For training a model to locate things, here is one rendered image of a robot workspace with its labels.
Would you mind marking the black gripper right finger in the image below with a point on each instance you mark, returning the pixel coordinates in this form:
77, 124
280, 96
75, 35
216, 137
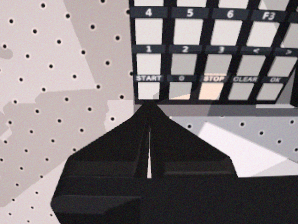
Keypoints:
182, 154

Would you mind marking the grey perforated base plate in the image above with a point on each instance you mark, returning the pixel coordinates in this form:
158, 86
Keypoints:
66, 78

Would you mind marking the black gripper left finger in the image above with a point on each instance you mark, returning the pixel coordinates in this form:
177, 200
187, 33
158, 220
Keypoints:
117, 152

